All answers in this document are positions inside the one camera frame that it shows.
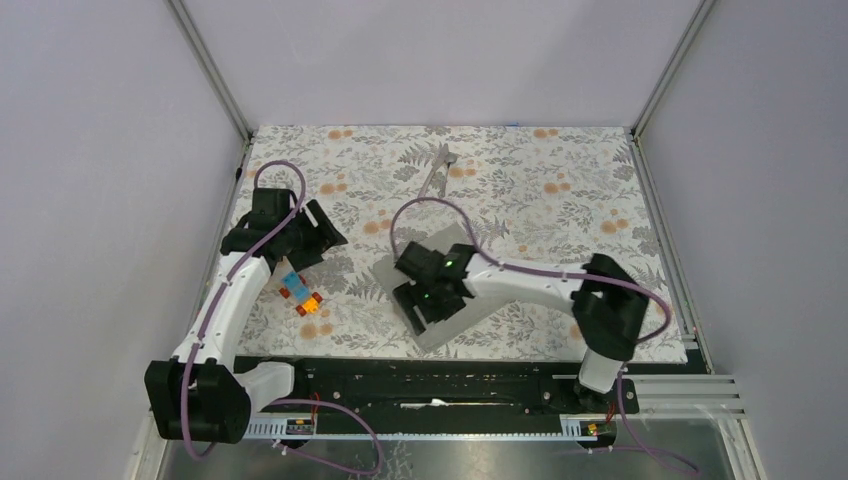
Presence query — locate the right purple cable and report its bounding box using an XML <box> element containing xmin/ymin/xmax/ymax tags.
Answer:
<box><xmin>389</xmin><ymin>197</ymin><xmax>704</xmax><ymax>478</ymax></box>

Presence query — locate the grey cloth napkin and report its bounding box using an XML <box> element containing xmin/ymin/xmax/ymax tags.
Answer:
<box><xmin>372</xmin><ymin>255</ymin><xmax>509</xmax><ymax>353</ymax></box>

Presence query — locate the right aluminium frame post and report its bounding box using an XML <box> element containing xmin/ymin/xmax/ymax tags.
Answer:
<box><xmin>630</xmin><ymin>0</ymin><xmax>718</xmax><ymax>141</ymax></box>

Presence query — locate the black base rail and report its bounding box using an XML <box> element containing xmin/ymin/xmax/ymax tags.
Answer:
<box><xmin>266</xmin><ymin>357</ymin><xmax>640</xmax><ymax>436</ymax></box>

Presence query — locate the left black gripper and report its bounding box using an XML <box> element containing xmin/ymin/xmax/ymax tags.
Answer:
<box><xmin>280</xmin><ymin>199</ymin><xmax>347</xmax><ymax>271</ymax></box>

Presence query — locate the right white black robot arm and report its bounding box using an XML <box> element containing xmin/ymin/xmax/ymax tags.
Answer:
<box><xmin>380</xmin><ymin>242</ymin><xmax>650</xmax><ymax>413</ymax></box>

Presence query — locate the left aluminium frame post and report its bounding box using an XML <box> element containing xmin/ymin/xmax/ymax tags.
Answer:
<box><xmin>164</xmin><ymin>0</ymin><xmax>253</xmax><ymax>142</ymax></box>

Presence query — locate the floral patterned tablecloth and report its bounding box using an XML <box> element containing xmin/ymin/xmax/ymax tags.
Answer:
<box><xmin>233</xmin><ymin>125</ymin><xmax>669</xmax><ymax>359</ymax></box>

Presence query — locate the aluminium frame post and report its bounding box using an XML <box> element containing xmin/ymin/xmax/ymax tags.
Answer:
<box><xmin>630</xmin><ymin>0</ymin><xmax>718</xmax><ymax>141</ymax></box>
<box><xmin>164</xmin><ymin>0</ymin><xmax>253</xmax><ymax>142</ymax></box>

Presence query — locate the blue orange toy car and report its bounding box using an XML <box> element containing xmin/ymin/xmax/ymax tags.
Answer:
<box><xmin>278</xmin><ymin>271</ymin><xmax>323</xmax><ymax>316</ymax></box>

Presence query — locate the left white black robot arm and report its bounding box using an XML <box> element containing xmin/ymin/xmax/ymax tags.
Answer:
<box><xmin>144</xmin><ymin>188</ymin><xmax>347</xmax><ymax>444</ymax></box>

